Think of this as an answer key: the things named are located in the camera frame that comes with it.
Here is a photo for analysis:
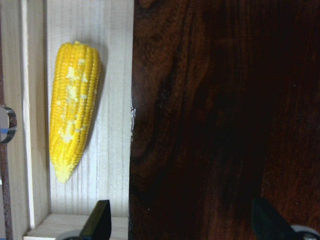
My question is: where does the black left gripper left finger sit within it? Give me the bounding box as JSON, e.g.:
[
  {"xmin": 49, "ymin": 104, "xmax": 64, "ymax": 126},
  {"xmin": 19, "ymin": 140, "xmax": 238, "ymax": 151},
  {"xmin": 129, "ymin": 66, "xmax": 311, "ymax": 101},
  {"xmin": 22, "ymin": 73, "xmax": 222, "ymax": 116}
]
[{"xmin": 57, "ymin": 200, "xmax": 112, "ymax": 240}]

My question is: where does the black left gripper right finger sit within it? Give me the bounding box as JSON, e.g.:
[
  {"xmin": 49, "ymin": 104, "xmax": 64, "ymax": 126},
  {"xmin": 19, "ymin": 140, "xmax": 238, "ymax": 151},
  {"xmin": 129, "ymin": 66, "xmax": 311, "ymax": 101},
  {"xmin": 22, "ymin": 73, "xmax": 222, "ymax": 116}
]
[{"xmin": 251, "ymin": 197, "xmax": 320, "ymax": 240}]

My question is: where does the yellow corn cob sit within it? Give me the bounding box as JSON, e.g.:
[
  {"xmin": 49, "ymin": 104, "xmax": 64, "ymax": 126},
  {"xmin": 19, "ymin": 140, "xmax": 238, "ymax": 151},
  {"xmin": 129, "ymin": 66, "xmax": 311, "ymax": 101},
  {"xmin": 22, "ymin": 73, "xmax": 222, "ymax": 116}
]
[{"xmin": 49, "ymin": 41, "xmax": 101, "ymax": 184}]

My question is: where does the dark wooden drawer cabinet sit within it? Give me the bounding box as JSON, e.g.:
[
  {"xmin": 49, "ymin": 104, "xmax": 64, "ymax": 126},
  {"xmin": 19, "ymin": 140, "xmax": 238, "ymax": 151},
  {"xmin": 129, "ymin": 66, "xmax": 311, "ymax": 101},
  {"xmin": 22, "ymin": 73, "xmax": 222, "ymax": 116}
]
[{"xmin": 128, "ymin": 0, "xmax": 320, "ymax": 240}]

